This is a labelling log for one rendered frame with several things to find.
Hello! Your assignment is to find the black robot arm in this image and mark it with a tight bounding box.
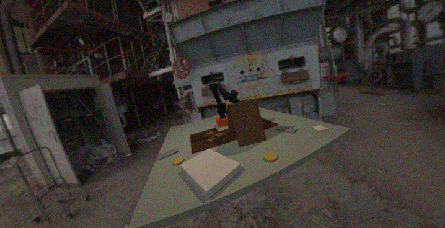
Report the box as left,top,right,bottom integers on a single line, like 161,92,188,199
209,83,239,119

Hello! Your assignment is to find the yellow flat disc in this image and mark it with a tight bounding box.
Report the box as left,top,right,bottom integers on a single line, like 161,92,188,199
264,152,278,162
173,157,184,165

